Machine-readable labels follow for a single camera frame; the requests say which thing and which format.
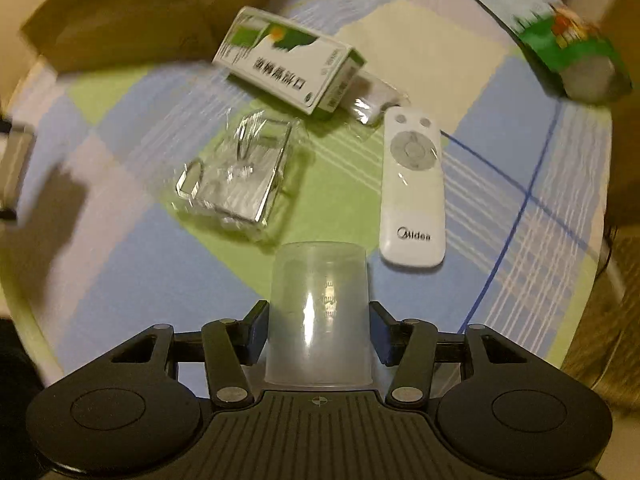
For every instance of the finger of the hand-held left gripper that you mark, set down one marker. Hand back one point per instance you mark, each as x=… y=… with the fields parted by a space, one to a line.
x=5 y=126
x=5 y=214

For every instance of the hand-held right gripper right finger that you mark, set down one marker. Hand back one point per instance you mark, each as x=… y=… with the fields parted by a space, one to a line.
x=381 y=335

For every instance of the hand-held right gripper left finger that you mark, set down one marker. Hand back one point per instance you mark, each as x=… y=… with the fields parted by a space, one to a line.
x=257 y=335

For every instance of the clear plastic cup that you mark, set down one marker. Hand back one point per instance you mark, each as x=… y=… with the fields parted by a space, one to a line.
x=320 y=320

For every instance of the white remote control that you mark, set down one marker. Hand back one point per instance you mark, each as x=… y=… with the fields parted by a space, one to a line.
x=412 y=185

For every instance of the clear plastic case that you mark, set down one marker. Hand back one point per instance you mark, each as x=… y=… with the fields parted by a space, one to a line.
x=240 y=180

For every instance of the brown cardboard box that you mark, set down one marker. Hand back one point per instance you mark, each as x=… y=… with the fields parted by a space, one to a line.
x=140 y=10

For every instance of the green and white medicine box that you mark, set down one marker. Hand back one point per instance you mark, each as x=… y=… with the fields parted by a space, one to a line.
x=280 y=60

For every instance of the green cartoon snack bag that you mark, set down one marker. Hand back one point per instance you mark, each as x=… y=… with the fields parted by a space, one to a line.
x=555 y=45

